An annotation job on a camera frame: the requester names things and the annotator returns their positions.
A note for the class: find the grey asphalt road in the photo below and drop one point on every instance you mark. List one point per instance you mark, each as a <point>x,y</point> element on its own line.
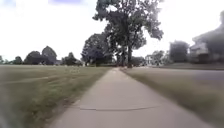
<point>208,75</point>

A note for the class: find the grass strip beside road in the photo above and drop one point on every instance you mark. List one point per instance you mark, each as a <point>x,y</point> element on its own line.
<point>180,90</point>

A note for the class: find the tall leafy tree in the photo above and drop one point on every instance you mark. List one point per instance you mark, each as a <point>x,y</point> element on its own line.
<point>128,33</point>

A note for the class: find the grey concrete sidewalk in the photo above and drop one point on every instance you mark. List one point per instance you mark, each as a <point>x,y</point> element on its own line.
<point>116,100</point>

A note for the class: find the dark bushy tree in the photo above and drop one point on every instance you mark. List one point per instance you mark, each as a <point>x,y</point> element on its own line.
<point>178,51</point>

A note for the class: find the wide grass lawn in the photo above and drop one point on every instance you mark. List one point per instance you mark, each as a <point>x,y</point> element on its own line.
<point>33,86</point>

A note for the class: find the grey house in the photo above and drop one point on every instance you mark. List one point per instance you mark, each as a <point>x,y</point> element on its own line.
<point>206,46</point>

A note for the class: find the dark rounded tree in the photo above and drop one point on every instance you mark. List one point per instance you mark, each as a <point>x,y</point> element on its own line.
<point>95,50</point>

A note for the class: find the row of distant trees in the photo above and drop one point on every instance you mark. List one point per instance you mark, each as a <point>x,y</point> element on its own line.
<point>40,58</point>

